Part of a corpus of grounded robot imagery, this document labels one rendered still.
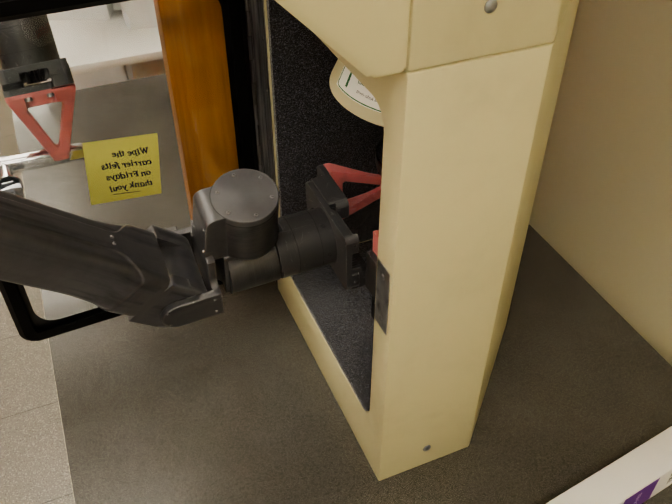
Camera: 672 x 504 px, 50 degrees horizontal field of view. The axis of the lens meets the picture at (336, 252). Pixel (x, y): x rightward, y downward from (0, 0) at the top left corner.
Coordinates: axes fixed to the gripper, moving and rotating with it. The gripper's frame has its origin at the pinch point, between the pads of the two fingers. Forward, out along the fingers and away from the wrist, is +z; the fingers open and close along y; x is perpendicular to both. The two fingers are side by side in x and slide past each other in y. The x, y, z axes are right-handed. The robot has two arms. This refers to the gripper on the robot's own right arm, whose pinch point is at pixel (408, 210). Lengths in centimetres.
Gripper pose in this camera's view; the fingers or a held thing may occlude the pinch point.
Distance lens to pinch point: 72.8
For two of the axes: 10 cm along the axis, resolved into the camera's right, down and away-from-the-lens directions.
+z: 9.2, -2.8, 2.8
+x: 0.2, 7.5, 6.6
